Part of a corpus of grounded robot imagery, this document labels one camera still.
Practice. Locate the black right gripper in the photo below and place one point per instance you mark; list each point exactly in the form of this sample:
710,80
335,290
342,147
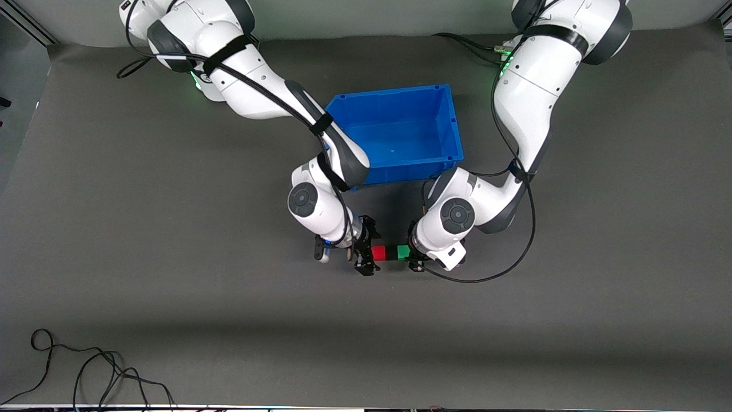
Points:
362,247

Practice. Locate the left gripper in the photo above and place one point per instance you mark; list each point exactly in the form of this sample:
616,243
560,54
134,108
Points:
413,252

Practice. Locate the green cube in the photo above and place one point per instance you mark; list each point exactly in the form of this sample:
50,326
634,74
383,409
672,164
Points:
403,252

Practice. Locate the red cube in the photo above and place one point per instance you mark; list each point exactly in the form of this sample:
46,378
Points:
378,253

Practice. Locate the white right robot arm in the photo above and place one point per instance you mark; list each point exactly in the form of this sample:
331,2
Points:
251,86

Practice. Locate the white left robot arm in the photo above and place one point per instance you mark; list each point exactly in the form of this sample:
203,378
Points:
532,97

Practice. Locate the black cube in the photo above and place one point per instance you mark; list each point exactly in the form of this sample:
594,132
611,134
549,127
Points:
392,253

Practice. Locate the blue plastic bin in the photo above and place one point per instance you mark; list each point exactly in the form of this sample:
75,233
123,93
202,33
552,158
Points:
400,131

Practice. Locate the aluminium frame rail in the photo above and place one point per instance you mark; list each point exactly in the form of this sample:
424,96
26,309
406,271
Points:
725,22
34,27

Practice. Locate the small black bracket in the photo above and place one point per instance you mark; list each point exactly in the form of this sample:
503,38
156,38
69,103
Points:
4,103

